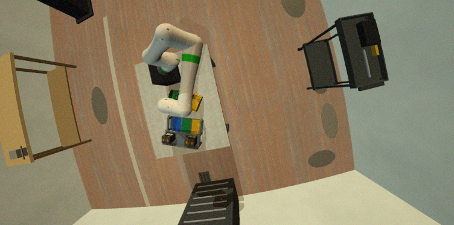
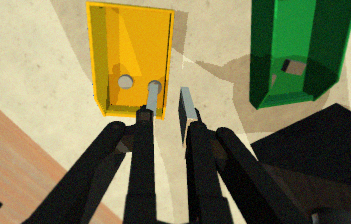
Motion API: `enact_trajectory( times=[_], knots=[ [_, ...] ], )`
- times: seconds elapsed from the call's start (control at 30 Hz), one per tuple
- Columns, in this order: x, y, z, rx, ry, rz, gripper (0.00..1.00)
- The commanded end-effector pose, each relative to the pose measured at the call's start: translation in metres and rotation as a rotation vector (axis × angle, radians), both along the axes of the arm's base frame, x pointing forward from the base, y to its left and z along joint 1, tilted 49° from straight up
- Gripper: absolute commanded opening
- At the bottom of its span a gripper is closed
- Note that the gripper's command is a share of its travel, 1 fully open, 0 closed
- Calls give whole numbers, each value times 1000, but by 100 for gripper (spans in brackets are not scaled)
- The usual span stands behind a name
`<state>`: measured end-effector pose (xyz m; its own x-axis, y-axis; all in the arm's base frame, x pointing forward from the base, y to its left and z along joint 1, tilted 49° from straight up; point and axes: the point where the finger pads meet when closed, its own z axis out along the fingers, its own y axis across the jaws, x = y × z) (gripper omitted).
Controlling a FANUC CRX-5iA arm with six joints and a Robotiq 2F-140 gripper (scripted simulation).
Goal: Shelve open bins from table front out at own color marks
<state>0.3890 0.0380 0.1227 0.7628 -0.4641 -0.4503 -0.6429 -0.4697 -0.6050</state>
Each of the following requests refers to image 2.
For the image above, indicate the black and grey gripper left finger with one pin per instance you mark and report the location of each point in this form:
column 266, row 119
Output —
column 78, row 194

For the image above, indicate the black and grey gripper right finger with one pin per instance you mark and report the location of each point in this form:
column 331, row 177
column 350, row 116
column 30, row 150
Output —
column 258, row 197

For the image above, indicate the yellow bin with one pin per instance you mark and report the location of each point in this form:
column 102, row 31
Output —
column 129, row 40

